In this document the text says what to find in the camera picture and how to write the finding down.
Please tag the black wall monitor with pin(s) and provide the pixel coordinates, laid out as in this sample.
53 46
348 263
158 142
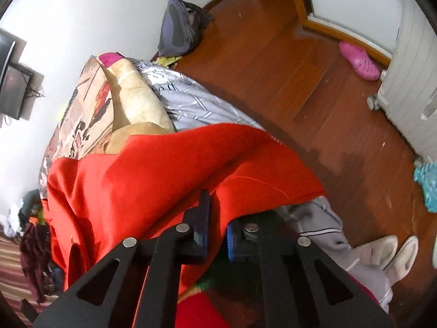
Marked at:
15 88

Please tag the pile of mixed clothes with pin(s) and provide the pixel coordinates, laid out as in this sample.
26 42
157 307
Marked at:
30 205

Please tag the red green cloth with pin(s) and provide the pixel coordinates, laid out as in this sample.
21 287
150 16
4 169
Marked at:
205 300

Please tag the grey patterned quilt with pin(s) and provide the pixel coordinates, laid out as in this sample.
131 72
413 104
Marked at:
191 99

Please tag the teal cloth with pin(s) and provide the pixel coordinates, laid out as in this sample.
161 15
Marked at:
426 184

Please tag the red garment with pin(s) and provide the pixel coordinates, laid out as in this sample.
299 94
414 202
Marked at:
153 177

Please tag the yellow object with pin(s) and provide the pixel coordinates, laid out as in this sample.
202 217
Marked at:
165 60

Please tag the black wall television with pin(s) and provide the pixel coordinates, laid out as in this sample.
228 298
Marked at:
6 61

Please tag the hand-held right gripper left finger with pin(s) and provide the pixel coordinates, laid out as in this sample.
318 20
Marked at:
201 235

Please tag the grey purple backpack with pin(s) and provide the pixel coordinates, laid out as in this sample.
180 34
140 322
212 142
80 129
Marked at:
177 27

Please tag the pink slipper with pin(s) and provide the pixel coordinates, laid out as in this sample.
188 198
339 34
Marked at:
358 59

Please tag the maroon cloth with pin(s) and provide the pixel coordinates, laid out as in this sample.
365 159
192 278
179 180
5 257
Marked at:
34 259

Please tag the printed blanket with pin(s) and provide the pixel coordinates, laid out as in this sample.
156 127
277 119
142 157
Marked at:
88 109

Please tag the person's grey pants leg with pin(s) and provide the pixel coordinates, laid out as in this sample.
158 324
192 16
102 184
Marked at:
324 225

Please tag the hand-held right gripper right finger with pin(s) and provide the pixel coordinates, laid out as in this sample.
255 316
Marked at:
234 242

